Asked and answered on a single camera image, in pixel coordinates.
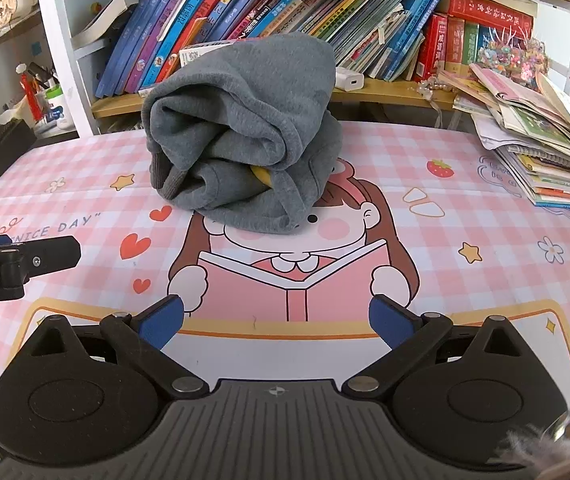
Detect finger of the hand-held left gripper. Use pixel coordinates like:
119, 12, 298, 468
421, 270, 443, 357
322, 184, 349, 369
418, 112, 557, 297
0, 234, 82, 277

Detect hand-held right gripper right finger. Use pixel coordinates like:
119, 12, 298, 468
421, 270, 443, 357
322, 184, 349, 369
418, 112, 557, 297
341, 294, 522, 403

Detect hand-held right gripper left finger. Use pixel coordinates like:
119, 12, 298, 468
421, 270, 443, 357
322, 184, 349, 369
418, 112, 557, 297
37, 294, 212, 403

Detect grey hoodie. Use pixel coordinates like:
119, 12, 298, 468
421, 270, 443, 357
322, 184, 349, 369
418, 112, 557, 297
142, 32, 344, 236

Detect pink checked cartoon desk mat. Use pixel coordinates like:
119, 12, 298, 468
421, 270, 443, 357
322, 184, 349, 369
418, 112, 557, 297
0, 120, 570, 466

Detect white plastic bottle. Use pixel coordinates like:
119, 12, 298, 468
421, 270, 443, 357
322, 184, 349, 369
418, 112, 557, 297
45, 85, 74, 132

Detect white and wood bookshelf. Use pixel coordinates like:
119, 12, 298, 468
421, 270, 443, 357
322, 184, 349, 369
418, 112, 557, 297
32, 0, 570, 136

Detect pen holder with pens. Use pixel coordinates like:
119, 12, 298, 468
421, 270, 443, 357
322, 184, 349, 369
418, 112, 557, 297
14, 61, 62, 122

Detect furry grey cuff with bell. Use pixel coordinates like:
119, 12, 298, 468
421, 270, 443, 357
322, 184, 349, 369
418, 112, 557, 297
494, 399, 570, 480

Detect stack of pastel booklets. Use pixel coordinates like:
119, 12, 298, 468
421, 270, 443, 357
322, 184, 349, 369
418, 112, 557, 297
437, 62, 570, 209

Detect white leaning book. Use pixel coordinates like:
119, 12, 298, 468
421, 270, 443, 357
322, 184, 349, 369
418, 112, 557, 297
71, 0, 139, 50

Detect white charger plug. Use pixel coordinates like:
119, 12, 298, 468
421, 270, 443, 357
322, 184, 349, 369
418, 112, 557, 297
335, 67, 366, 92

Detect white and orange carton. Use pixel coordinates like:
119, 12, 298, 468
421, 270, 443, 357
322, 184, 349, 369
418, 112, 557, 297
179, 39, 246, 69

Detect colourful bead ornament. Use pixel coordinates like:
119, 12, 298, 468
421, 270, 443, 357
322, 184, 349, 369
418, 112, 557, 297
477, 29, 550, 85

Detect red thick dictionaries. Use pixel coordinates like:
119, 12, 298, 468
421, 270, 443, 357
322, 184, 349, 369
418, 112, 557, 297
414, 0, 536, 84

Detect row of colourful books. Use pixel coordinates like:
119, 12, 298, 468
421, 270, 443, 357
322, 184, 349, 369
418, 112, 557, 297
96, 0, 446, 99

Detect pearl bead string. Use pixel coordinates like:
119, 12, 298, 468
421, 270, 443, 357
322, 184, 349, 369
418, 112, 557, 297
412, 76, 460, 98

